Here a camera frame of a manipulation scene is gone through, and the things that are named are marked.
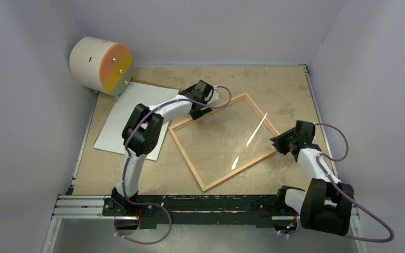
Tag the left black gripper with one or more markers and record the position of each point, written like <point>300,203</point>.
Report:
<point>197,115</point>

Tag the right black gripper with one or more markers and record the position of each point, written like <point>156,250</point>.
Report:
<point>278,141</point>

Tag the wooden picture frame with glass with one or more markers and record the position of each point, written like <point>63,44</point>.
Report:
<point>225,142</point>

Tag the glossy printed photo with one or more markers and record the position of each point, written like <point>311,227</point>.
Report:
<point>110,138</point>

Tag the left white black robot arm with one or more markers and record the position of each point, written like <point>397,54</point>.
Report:
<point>142,131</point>

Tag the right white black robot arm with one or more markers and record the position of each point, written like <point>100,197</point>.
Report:
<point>325,205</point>

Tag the brown cardboard backing board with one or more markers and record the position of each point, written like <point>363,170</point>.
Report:
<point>153,83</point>

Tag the white cylindrical drum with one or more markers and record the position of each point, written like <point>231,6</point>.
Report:
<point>101,65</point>

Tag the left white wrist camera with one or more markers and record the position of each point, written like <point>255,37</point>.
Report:
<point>214,95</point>

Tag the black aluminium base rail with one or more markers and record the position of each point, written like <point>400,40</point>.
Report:
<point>260,211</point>

